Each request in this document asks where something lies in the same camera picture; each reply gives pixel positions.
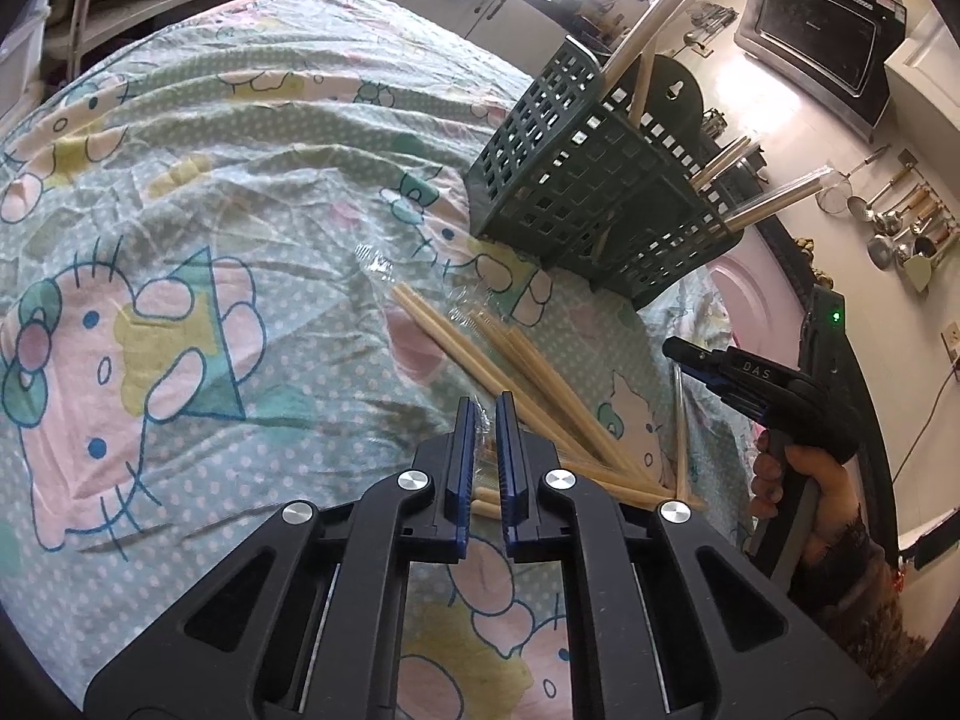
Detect ginger roots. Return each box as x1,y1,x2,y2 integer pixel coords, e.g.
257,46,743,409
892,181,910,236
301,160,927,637
793,236,833,286

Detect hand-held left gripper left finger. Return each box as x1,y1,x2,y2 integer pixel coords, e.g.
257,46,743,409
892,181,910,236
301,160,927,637
86,397,479,720

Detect metal shelf rack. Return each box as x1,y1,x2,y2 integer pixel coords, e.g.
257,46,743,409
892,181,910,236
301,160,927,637
41,0,316,83

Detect row of hanging steel utensils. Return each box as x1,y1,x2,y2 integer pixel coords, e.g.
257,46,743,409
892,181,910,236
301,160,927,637
847,146,960,293

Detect chopstick pair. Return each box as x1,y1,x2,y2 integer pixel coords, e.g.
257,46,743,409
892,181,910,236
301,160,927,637
690,136,758,192
600,0,732,83
724,169,833,232
390,281,503,466
673,361,691,503
628,52,657,125

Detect cartoon print tablecloth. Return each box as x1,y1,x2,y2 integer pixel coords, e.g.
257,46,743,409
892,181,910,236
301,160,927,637
0,0,758,720

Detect hanging knife rack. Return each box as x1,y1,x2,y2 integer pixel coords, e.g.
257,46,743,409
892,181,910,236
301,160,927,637
686,4,740,53

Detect white upper cabinet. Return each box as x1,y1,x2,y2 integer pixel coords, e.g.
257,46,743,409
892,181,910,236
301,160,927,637
885,11,960,188

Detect black range hood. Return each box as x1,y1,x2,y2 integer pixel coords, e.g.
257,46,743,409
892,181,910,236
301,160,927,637
733,0,908,143

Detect person's right hand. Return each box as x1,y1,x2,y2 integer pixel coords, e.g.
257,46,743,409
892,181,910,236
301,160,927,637
750,442,857,542

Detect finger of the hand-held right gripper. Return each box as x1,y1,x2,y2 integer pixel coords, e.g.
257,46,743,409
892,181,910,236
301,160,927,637
662,336,800,398

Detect green plastic utensil basket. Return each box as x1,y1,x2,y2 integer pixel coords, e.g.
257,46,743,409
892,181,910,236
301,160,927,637
461,36,747,312

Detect pale green spatula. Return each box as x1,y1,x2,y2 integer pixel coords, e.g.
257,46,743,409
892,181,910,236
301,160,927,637
904,236,953,293

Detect wire mesh strainer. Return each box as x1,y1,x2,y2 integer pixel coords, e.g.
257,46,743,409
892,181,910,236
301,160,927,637
816,146,893,215

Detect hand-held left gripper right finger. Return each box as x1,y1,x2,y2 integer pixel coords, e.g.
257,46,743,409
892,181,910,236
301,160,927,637
497,392,880,720

